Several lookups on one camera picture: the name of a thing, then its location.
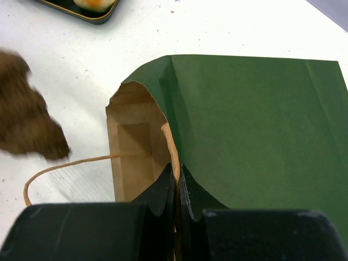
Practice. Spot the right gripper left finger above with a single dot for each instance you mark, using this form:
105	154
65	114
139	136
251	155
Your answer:
155	219

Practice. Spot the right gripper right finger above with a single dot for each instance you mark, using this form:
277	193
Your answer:
194	199

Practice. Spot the green paper bag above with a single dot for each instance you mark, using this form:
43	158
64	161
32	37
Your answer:
257	133

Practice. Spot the brown blurred bread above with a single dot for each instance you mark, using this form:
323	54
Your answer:
26	125

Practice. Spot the round scored bun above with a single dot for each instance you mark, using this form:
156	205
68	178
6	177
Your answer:
98	6

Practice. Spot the dark green tray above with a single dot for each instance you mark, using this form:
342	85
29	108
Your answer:
72	9

